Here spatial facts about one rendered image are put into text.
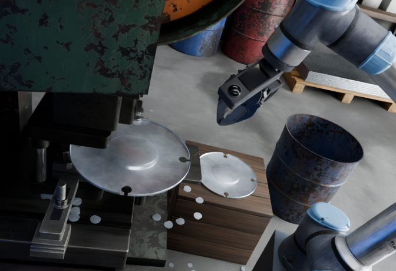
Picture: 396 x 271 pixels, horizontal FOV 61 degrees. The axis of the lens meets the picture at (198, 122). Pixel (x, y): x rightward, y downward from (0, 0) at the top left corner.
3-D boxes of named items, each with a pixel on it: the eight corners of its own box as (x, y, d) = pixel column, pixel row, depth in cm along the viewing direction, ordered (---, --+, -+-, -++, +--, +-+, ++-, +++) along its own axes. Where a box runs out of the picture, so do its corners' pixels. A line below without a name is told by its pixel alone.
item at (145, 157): (187, 128, 98) (188, 125, 97) (192, 204, 74) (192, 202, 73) (84, 111, 92) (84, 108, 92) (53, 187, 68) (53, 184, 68)
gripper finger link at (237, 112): (238, 127, 79) (262, 102, 73) (224, 135, 75) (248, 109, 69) (230, 117, 80) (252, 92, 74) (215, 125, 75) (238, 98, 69)
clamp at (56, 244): (82, 194, 78) (85, 161, 73) (63, 259, 64) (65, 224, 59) (55, 191, 77) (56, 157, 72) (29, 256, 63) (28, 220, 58)
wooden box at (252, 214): (241, 204, 188) (263, 157, 170) (246, 265, 156) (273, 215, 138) (171, 189, 185) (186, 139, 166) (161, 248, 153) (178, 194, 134)
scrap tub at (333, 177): (309, 179, 224) (343, 120, 198) (334, 231, 189) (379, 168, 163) (249, 170, 216) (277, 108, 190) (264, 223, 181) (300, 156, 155)
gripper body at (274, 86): (268, 102, 74) (305, 63, 66) (248, 113, 68) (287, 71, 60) (244, 78, 76) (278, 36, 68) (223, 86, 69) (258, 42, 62)
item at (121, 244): (140, 141, 109) (143, 126, 106) (124, 268, 72) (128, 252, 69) (42, 125, 104) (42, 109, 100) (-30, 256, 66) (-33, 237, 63)
